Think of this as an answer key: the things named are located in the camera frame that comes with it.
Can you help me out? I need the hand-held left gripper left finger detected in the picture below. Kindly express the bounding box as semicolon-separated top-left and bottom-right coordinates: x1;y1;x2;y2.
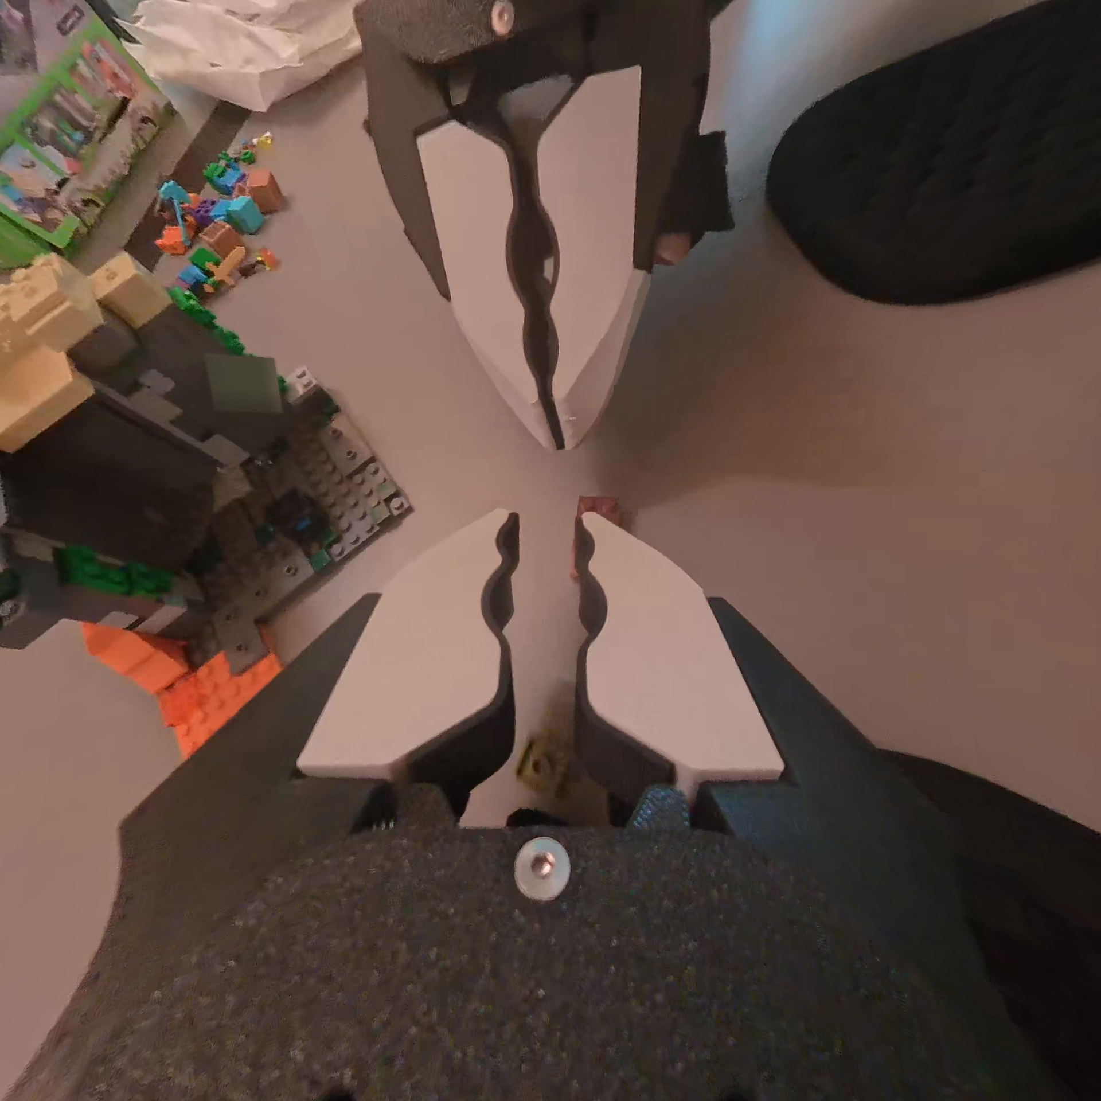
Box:
295;508;522;810

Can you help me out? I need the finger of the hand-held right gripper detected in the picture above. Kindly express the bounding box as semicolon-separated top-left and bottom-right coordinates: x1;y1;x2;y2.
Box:
529;63;656;453
416;120;565;451

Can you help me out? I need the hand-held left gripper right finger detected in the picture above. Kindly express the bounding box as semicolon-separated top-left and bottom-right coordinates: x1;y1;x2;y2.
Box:
572;512;787;805

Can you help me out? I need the olive square brick plate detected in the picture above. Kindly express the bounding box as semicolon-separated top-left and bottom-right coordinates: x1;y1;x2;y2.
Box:
517;732;575;795

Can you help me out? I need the brown square brick plate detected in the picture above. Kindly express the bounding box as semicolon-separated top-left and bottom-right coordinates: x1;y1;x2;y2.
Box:
569;495;628;578

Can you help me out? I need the toy brick building model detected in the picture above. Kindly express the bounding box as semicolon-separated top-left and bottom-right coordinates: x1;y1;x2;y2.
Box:
0;249;416;761

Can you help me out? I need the person's right forearm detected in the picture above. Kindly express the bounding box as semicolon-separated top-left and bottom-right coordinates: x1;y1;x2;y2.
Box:
765;0;1101;308

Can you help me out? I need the light grey desk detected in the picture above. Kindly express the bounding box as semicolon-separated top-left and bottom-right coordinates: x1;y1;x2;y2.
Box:
0;0;1101;1086

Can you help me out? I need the white plastic bag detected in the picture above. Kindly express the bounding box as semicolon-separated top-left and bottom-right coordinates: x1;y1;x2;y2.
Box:
129;0;365;113

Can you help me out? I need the pile of small brick pieces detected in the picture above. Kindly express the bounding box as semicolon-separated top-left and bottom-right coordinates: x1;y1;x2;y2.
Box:
154;129;288;304

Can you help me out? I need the green toy box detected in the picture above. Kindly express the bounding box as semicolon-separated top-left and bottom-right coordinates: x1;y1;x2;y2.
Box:
0;0;177;270

